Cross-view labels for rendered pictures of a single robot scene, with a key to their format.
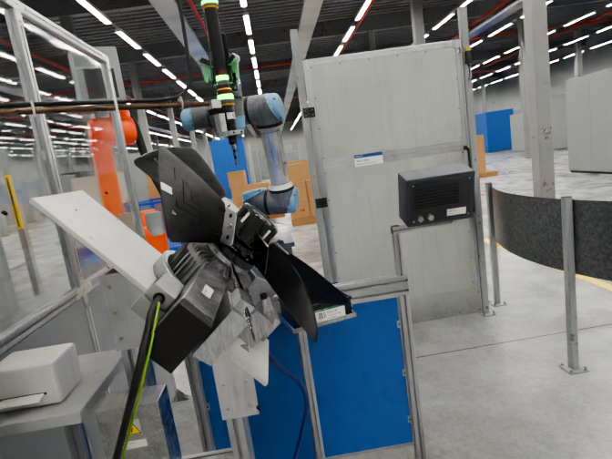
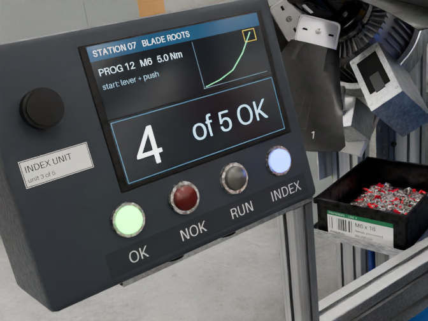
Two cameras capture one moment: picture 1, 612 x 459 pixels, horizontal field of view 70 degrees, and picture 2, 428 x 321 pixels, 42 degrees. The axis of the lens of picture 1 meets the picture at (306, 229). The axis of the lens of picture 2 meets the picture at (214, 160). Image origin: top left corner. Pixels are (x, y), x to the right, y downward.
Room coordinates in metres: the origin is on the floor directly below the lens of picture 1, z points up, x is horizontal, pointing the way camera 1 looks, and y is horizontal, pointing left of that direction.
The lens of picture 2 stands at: (2.09, -0.69, 1.29)
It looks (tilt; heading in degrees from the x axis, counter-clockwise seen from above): 20 degrees down; 150
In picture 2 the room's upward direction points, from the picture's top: 7 degrees counter-clockwise
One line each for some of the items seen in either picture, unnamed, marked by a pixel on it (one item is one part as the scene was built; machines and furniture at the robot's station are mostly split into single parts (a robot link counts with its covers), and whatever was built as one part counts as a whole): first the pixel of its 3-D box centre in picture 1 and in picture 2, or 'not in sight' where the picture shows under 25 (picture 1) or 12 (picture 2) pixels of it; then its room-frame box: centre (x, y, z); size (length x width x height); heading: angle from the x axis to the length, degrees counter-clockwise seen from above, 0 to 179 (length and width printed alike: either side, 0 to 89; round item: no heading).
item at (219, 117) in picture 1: (226, 117); not in sight; (1.25, 0.18, 1.50); 0.09 x 0.07 x 0.10; 128
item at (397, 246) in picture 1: (397, 250); (297, 254); (1.65, -0.34, 0.96); 0.03 x 0.03 x 0.20; 3
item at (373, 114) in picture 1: (395, 180); not in sight; (3.11, -0.69, 1.10); 1.21 x 0.06 x 2.20; 93
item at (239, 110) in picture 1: (228, 115); not in sight; (1.53, 0.21, 1.54); 0.11 x 0.08 x 0.11; 77
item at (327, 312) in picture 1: (314, 306); (385, 200); (1.46, 0.01, 0.85); 0.22 x 0.17 x 0.07; 108
